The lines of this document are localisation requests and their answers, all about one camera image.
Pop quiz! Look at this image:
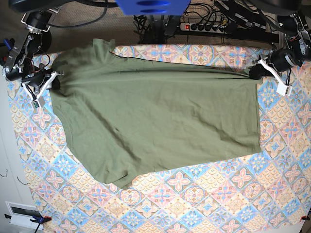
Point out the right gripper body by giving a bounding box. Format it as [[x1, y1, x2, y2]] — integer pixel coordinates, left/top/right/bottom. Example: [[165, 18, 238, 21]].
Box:
[[21, 70, 64, 107]]

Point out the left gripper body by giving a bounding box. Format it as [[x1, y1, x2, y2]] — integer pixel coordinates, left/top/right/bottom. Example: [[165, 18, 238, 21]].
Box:
[[257, 49, 306, 95]]

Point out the red clamp lower right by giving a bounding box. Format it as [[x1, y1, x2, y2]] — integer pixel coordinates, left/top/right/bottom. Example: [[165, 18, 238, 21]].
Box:
[[300, 216, 311, 221]]

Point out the blue clamp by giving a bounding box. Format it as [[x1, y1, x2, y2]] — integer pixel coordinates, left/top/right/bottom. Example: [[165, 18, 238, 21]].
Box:
[[4, 214, 52, 233], [0, 38, 15, 64]]

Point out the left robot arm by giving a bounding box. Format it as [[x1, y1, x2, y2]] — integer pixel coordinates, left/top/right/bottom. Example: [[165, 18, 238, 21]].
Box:
[[249, 11, 311, 96]]

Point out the green t-shirt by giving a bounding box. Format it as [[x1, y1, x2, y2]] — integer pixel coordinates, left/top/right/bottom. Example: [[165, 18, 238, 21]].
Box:
[[50, 39, 261, 189]]

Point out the blue clamp upper left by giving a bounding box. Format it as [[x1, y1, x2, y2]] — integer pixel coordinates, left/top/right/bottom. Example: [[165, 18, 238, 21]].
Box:
[[0, 38, 15, 64]]

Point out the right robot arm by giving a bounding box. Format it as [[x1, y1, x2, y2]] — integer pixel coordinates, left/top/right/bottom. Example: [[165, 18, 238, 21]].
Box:
[[0, 6, 64, 108]]

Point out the blue clamp lower left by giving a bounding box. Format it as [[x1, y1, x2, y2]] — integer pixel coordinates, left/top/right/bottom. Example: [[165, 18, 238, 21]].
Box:
[[4, 214, 52, 233]]

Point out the patterned tablecloth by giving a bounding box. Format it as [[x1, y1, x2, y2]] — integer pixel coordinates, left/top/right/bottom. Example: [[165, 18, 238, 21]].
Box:
[[6, 44, 311, 233]]

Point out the white power strip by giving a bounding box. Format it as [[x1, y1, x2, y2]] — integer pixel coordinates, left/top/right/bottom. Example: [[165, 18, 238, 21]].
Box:
[[179, 23, 225, 33]]

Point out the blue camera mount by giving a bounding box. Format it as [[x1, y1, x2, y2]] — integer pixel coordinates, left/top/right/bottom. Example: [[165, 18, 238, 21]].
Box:
[[115, 0, 190, 16]]

